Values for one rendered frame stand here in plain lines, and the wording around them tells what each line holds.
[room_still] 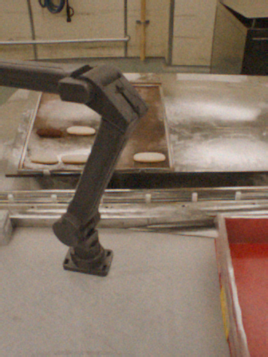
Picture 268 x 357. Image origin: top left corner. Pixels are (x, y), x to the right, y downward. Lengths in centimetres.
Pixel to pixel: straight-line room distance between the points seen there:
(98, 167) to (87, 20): 404
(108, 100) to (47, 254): 54
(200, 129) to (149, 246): 52
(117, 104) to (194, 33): 389
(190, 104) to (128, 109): 86
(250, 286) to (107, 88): 61
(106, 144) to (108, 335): 43
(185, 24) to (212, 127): 314
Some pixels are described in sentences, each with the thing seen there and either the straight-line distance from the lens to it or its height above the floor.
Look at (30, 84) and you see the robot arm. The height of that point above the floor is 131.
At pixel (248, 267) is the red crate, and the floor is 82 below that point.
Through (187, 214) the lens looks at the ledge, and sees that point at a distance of 114.
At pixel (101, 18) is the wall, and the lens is 475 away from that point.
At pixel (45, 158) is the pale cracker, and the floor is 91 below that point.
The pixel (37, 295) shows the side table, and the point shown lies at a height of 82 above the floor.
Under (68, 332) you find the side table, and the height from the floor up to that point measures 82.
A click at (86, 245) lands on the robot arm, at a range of 96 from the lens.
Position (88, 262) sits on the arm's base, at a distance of 100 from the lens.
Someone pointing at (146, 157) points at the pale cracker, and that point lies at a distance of 128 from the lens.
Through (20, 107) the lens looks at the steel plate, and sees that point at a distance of 189.
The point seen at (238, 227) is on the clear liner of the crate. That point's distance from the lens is 108.
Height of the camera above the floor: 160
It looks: 35 degrees down
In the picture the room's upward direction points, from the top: straight up
